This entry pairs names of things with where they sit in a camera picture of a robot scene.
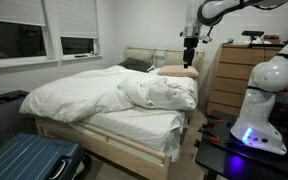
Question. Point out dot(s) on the wide dark window pane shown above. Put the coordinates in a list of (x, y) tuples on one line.
[(14, 41)]

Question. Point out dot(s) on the wide white window blind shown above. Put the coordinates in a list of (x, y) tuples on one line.
[(14, 11)]

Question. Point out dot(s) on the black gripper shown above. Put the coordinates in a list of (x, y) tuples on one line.
[(190, 46)]

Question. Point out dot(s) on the narrow dark window pane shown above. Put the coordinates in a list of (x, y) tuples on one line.
[(77, 45)]

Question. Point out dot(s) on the black stereo camera on stand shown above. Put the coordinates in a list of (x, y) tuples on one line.
[(252, 33)]

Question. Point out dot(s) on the orange black clamp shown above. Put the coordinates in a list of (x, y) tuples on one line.
[(214, 119), (209, 135)]

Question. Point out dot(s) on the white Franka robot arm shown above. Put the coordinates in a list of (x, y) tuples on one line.
[(267, 100)]

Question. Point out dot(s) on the pink pillow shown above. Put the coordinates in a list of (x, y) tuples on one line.
[(175, 71)]

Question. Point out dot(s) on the narrow white window blind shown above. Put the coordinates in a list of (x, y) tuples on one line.
[(77, 18)]

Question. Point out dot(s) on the dark grey sofa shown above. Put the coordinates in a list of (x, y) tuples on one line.
[(4, 116)]

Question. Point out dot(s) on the dark grey pillow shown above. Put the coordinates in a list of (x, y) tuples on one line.
[(135, 64)]

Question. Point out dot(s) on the light wooden dresser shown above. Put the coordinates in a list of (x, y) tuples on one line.
[(230, 80)]

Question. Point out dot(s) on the black robot table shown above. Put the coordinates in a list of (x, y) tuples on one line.
[(237, 163)]

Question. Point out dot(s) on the brown box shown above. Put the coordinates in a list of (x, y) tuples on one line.
[(271, 38)]

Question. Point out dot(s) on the black remote control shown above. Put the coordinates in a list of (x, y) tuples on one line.
[(81, 56)]

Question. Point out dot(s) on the mattress with white sheet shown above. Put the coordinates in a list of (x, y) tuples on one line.
[(134, 126)]

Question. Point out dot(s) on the blue hard-shell suitcase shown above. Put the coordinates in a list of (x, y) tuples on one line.
[(24, 156)]

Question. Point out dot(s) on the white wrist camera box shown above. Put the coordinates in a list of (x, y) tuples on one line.
[(206, 39)]

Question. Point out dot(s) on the white quilted duvet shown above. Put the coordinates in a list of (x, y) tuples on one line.
[(84, 90)]

